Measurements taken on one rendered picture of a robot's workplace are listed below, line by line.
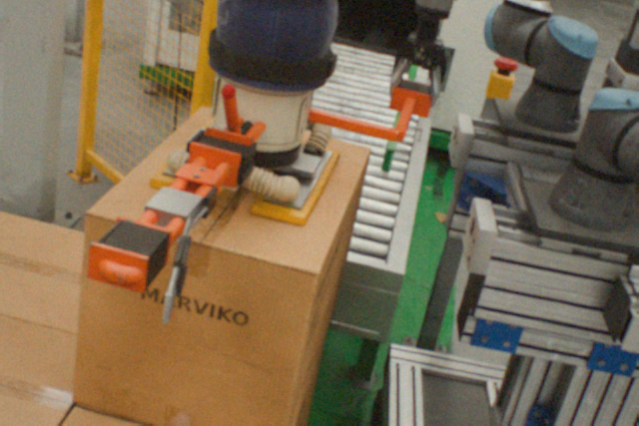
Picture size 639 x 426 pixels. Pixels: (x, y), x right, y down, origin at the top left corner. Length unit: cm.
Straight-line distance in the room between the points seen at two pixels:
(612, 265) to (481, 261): 23
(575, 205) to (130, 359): 83
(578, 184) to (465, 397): 105
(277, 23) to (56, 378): 79
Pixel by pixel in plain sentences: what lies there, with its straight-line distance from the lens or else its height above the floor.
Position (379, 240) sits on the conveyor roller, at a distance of 242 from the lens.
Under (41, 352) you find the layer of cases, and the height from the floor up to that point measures 54.
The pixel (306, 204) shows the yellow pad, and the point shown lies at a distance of 153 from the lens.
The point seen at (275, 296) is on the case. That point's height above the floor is 88.
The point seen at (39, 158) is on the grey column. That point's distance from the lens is 313.
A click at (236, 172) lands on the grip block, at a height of 107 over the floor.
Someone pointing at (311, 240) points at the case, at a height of 94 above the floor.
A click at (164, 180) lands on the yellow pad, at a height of 96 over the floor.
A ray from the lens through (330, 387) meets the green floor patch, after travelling 268.
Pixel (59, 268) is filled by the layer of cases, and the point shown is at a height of 54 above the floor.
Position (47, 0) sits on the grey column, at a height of 88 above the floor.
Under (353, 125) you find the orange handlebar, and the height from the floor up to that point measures 108.
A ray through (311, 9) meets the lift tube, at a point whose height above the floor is 130.
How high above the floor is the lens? 163
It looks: 25 degrees down
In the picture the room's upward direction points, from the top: 11 degrees clockwise
